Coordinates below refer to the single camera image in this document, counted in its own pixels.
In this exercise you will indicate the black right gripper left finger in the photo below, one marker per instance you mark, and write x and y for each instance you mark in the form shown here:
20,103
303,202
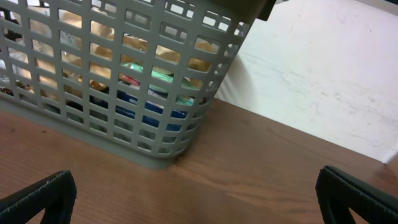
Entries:
55,194

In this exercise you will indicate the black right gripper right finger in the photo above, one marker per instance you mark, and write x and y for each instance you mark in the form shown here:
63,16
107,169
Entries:
339,193

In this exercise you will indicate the teal snack packet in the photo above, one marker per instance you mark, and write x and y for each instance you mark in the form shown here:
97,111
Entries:
162,92

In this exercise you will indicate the grey plastic basket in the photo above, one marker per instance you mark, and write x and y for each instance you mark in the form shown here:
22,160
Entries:
62,66

